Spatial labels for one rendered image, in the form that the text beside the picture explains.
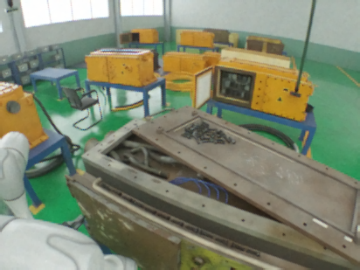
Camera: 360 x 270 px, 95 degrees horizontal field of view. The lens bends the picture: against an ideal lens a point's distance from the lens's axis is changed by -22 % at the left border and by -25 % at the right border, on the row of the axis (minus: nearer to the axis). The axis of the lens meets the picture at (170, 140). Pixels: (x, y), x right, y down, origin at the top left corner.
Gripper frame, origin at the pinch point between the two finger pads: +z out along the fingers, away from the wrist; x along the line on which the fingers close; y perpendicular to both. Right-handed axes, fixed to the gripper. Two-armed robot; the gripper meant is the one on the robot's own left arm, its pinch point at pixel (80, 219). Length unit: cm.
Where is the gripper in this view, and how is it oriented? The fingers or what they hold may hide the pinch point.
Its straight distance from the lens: 131.8
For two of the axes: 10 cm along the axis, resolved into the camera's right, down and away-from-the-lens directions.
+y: -8.7, -2.7, 4.2
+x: 0.1, 8.4, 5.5
